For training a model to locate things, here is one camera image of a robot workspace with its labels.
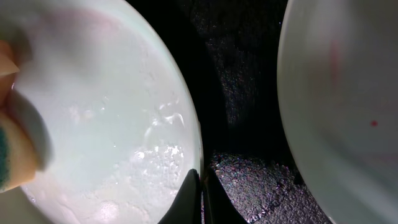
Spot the light green plate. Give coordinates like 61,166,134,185
277,0,397,223
1,0,203,223

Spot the round black tray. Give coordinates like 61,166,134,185
131,0,329,223

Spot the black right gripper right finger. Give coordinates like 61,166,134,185
203,168,247,224

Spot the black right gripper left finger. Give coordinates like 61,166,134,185
159,169,201,224

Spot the green and yellow sponge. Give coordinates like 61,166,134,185
1,40,39,193

